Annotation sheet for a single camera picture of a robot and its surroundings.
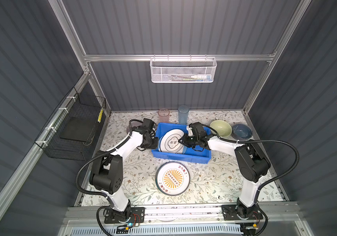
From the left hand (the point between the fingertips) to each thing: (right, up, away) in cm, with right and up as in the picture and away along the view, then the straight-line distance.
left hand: (155, 145), depth 91 cm
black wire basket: (-43, +24, -12) cm, 50 cm away
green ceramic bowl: (+47, +11, +14) cm, 51 cm away
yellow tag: (-31, +18, -8) cm, 37 cm away
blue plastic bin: (+22, -6, -5) cm, 23 cm away
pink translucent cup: (+5, +21, +10) cm, 23 cm away
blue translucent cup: (+19, +24, +17) cm, 35 cm away
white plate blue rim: (+8, +1, +6) cm, 11 cm away
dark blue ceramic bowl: (+61, +8, +14) cm, 63 cm away
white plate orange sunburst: (+11, -18, -6) cm, 22 cm away
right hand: (+15, +2, +3) cm, 16 cm away
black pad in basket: (-38, +11, -17) cm, 43 cm away
